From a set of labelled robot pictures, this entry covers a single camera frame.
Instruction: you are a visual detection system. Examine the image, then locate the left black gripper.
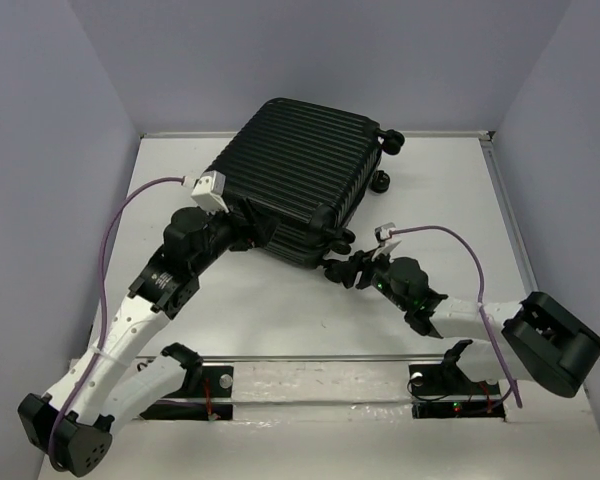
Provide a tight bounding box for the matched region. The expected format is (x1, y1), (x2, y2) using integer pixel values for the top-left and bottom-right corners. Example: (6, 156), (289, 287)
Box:
(192, 197), (282, 275)

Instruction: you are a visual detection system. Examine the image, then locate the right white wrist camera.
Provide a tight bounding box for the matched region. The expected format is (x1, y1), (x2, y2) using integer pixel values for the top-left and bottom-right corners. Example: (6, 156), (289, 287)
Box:
(372, 222), (400, 260)

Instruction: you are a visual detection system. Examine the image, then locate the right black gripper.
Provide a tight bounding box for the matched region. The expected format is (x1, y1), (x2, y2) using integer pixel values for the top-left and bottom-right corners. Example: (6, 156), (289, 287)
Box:
(330, 245), (410, 312)

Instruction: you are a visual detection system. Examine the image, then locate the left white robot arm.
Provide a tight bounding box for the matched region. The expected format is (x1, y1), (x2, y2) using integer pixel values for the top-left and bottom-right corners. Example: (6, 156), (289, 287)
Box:
(17, 199), (278, 477)

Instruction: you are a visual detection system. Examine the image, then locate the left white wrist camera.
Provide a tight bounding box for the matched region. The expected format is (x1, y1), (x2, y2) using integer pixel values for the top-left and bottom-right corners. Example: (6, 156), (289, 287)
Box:
(191, 171), (229, 214)

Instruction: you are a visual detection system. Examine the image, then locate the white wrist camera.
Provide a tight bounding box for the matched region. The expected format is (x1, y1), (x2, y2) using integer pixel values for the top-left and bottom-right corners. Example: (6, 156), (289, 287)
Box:
(191, 171), (229, 214)
(372, 222), (400, 260)

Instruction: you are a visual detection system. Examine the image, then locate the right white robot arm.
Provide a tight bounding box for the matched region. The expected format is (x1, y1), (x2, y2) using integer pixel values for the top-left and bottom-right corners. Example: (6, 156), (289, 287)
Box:
(324, 251), (600, 398)

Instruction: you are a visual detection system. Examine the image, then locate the black hard-shell suitcase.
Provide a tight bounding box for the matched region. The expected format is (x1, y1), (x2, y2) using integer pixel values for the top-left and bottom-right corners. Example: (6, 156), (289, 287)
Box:
(208, 97), (405, 269)

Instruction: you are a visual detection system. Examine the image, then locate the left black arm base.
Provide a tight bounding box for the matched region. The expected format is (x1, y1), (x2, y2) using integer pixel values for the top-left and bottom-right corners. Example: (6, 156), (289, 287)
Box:
(139, 364), (234, 421)

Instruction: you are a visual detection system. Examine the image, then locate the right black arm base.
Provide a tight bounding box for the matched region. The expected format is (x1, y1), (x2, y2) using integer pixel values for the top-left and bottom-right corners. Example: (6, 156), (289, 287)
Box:
(407, 363), (506, 420)

